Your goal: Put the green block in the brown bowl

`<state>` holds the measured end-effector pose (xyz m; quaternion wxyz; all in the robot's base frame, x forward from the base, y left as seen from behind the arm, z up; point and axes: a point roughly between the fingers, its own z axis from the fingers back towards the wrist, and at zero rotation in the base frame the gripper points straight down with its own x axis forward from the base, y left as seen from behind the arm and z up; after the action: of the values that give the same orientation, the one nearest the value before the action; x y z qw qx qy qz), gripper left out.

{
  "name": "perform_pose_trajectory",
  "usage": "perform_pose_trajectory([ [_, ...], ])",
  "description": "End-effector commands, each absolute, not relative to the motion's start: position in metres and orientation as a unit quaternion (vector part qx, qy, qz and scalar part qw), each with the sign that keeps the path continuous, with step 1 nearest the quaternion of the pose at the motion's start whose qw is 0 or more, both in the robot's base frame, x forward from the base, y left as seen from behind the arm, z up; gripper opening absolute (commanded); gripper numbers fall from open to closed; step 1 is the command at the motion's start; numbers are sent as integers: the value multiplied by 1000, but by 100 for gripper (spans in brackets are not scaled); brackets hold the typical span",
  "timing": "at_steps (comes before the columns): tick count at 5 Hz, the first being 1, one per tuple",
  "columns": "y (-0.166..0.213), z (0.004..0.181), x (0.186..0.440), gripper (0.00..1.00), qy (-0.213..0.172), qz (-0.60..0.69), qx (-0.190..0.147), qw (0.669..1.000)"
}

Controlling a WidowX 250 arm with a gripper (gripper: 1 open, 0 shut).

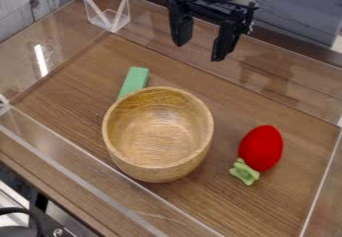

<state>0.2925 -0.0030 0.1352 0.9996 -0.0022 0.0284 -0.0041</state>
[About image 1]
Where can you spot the brown wooden bowl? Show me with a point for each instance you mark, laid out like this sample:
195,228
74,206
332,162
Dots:
158,133

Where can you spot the red plush strawberry toy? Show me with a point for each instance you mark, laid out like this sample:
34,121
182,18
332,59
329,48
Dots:
260,153

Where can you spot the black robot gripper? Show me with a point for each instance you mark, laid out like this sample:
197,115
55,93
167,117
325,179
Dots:
233,13

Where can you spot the black metal table bracket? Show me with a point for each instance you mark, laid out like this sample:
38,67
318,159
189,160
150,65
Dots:
57,222

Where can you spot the green rectangular block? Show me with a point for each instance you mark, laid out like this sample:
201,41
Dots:
135,81

